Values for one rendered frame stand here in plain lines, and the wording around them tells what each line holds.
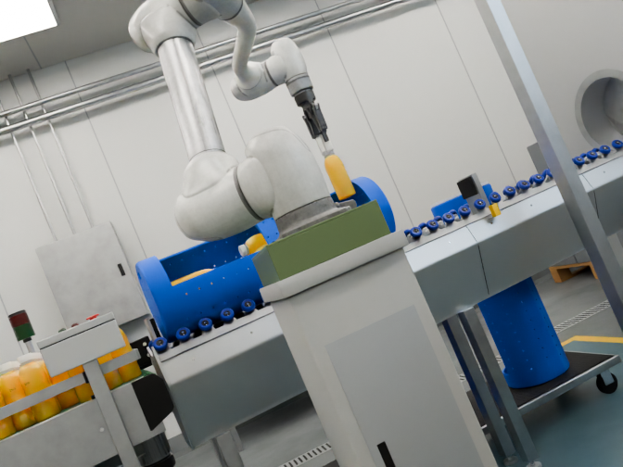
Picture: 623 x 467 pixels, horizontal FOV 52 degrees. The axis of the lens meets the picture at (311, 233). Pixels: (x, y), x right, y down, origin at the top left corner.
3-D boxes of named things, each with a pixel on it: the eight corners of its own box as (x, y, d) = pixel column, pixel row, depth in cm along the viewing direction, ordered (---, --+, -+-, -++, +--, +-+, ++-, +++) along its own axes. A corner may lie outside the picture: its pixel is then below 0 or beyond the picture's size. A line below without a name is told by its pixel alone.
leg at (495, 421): (521, 460, 242) (455, 308, 245) (510, 466, 240) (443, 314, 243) (512, 457, 248) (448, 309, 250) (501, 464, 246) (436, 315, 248)
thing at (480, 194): (491, 208, 247) (476, 171, 248) (484, 211, 246) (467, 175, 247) (477, 213, 257) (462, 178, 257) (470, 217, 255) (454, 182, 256)
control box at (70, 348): (126, 346, 169) (111, 309, 170) (50, 378, 162) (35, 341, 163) (124, 346, 178) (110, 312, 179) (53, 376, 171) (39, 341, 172)
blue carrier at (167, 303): (406, 244, 224) (376, 169, 223) (173, 347, 193) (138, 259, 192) (372, 250, 251) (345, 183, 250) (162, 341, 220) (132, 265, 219)
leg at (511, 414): (545, 465, 229) (476, 306, 232) (533, 473, 227) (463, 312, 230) (535, 462, 235) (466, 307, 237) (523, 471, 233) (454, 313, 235)
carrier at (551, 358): (559, 357, 295) (502, 379, 298) (484, 185, 299) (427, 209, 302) (578, 370, 267) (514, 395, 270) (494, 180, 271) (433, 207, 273)
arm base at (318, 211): (367, 204, 152) (358, 183, 152) (284, 239, 147) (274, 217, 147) (349, 216, 170) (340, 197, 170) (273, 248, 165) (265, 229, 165)
